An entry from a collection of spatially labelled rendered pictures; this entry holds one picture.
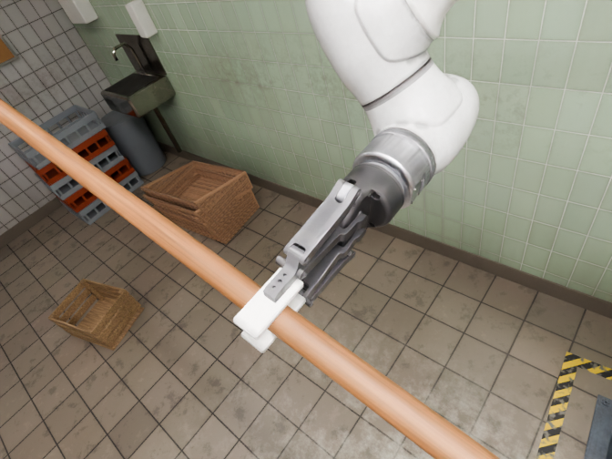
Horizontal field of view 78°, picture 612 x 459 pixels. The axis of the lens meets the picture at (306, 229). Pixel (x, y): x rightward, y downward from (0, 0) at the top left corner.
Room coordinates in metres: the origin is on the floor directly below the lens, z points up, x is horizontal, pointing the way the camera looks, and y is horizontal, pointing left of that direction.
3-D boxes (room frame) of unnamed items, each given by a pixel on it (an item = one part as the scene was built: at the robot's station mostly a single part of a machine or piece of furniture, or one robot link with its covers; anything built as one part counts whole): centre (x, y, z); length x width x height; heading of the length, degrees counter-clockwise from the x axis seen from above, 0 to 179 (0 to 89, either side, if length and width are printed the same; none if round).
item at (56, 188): (3.15, 1.64, 0.38); 0.60 x 0.40 x 0.15; 125
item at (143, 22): (2.86, 0.54, 1.28); 0.09 x 0.09 x 0.20; 37
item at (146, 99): (3.07, 0.86, 0.69); 0.46 x 0.36 x 0.94; 37
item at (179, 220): (2.30, 0.63, 0.14); 0.56 x 0.49 x 0.28; 43
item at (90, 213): (3.15, 1.63, 0.08); 0.60 x 0.40 x 0.15; 129
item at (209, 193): (2.29, 0.62, 0.32); 0.56 x 0.49 x 0.28; 45
